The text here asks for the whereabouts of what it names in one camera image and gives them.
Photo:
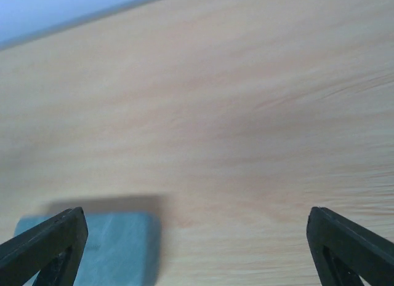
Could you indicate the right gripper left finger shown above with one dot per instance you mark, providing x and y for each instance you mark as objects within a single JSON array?
[{"x": 51, "y": 251}]

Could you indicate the grey-green glasses case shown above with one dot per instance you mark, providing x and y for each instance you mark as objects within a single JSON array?
[{"x": 122, "y": 248}]

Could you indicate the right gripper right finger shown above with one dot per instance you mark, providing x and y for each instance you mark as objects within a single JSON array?
[{"x": 345, "y": 253}]

